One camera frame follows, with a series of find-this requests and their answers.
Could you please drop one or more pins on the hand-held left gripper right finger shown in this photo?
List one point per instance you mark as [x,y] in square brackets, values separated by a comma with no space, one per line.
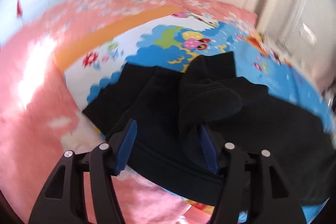
[210,150]

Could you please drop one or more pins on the pink cartoon printed bedsheet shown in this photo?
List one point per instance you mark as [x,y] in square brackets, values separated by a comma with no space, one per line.
[39,108]

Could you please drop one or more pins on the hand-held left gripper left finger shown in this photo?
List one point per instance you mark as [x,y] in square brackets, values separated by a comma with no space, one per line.
[128,145]

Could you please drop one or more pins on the black pants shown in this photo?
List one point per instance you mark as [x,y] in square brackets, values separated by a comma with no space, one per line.
[162,108]

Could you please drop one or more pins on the small red tag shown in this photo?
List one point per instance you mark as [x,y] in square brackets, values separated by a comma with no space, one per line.
[18,7]

